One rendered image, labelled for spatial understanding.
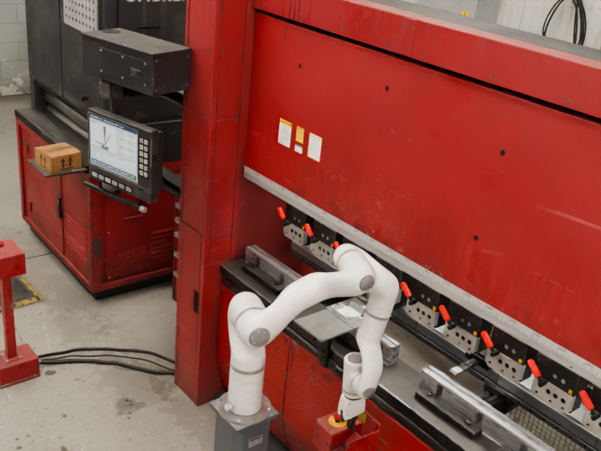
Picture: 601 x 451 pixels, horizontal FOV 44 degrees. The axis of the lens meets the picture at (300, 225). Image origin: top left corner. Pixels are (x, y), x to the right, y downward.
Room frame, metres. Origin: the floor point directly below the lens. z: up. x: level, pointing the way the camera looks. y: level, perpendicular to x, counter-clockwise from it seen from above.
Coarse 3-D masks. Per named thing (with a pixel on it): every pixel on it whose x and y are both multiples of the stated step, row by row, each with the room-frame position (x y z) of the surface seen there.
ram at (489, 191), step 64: (256, 64) 3.43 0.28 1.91; (320, 64) 3.10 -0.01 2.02; (384, 64) 2.83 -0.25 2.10; (256, 128) 3.40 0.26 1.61; (320, 128) 3.07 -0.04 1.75; (384, 128) 2.80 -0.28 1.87; (448, 128) 2.57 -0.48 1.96; (512, 128) 2.38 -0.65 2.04; (576, 128) 2.21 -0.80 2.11; (320, 192) 3.03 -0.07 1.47; (384, 192) 2.76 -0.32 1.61; (448, 192) 2.53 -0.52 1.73; (512, 192) 2.34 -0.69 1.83; (576, 192) 2.17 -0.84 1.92; (384, 256) 2.72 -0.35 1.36; (448, 256) 2.49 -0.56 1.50; (512, 256) 2.29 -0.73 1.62; (576, 256) 2.13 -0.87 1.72; (576, 320) 2.09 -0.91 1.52
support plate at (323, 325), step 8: (320, 312) 2.81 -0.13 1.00; (328, 312) 2.82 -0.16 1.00; (296, 320) 2.73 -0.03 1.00; (304, 320) 2.73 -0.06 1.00; (312, 320) 2.74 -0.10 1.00; (320, 320) 2.75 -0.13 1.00; (328, 320) 2.75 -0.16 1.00; (336, 320) 2.76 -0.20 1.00; (352, 320) 2.78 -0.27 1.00; (360, 320) 2.78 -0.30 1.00; (304, 328) 2.68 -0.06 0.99; (312, 328) 2.68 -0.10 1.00; (320, 328) 2.68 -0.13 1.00; (328, 328) 2.69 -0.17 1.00; (336, 328) 2.70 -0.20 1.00; (344, 328) 2.70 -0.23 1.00; (352, 328) 2.71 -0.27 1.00; (320, 336) 2.62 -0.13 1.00; (328, 336) 2.63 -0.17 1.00
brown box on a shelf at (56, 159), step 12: (60, 144) 4.27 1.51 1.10; (36, 156) 4.17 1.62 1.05; (48, 156) 4.06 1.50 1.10; (60, 156) 4.09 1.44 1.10; (72, 156) 4.15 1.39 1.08; (36, 168) 4.12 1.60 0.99; (48, 168) 4.06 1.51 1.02; (60, 168) 4.08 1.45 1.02; (72, 168) 4.14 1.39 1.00; (84, 168) 4.18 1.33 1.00
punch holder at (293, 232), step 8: (288, 208) 3.18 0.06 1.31; (296, 208) 3.14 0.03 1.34; (288, 216) 3.18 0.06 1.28; (296, 216) 3.14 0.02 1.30; (304, 216) 3.09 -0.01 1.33; (296, 224) 3.13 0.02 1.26; (312, 224) 3.11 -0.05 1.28; (288, 232) 3.16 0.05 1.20; (296, 232) 3.14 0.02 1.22; (304, 232) 3.08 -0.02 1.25; (296, 240) 3.12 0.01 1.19; (304, 240) 3.08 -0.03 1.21
